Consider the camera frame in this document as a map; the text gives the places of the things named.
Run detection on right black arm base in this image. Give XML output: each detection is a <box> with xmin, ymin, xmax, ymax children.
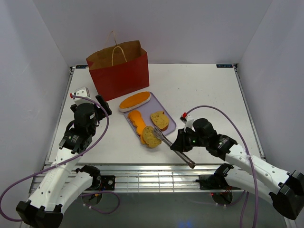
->
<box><xmin>195</xmin><ymin>174</ymin><xmax>238</xmax><ymax>190</ymax></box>

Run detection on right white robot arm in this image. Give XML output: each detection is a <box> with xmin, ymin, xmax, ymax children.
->
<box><xmin>171</xmin><ymin>114</ymin><xmax>304</xmax><ymax>220</ymax></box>

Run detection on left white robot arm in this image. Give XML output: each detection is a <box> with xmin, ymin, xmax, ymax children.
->
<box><xmin>16</xmin><ymin>92</ymin><xmax>112</xmax><ymax>228</ymax></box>

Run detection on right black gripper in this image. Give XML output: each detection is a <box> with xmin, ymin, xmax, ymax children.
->
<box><xmin>170</xmin><ymin>127</ymin><xmax>208</xmax><ymax>152</ymax></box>

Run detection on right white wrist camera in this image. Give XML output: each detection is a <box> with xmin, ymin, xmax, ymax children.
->
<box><xmin>180</xmin><ymin>113</ymin><xmax>194</xmax><ymax>131</ymax></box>

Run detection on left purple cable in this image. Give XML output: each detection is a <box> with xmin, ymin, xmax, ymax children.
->
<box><xmin>0</xmin><ymin>95</ymin><xmax>121</xmax><ymax>221</ymax></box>

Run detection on brown bread slice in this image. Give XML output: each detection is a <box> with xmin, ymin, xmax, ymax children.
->
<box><xmin>150</xmin><ymin>111</ymin><xmax>170</xmax><ymax>131</ymax></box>
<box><xmin>142</xmin><ymin>126</ymin><xmax>162</xmax><ymax>148</ymax></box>

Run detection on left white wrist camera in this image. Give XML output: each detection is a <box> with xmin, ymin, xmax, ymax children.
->
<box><xmin>70</xmin><ymin>86</ymin><xmax>90</xmax><ymax>105</ymax></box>

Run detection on metal kitchen tongs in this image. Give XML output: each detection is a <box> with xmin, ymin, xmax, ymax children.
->
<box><xmin>153</xmin><ymin>127</ymin><xmax>196</xmax><ymax>169</ymax></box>

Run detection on aluminium front rail frame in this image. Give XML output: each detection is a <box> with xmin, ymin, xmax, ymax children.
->
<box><xmin>30</xmin><ymin>163</ymin><xmax>283</xmax><ymax>193</ymax></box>

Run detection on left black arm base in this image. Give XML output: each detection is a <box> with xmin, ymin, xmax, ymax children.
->
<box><xmin>100</xmin><ymin>175</ymin><xmax>116</xmax><ymax>190</ymax></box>

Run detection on red paper bag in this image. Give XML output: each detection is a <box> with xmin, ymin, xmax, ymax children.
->
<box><xmin>86</xmin><ymin>40</ymin><xmax>150</xmax><ymax>101</ymax></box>

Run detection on lavender plastic tray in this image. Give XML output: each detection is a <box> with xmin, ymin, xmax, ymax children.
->
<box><xmin>134</xmin><ymin>92</ymin><xmax>176</xmax><ymax>136</ymax></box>

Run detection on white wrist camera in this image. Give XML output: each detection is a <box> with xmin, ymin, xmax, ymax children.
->
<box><xmin>70</xmin><ymin>86</ymin><xmax>90</xmax><ymax>105</ymax></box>
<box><xmin>180</xmin><ymin>113</ymin><xmax>194</xmax><ymax>131</ymax></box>

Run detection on wavy orange bread piece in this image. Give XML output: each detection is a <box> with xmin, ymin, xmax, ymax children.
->
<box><xmin>128</xmin><ymin>110</ymin><xmax>146</xmax><ymax>144</ymax></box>

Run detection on long orange bread loaf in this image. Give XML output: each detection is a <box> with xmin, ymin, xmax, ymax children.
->
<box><xmin>119</xmin><ymin>91</ymin><xmax>151</xmax><ymax>113</ymax></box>

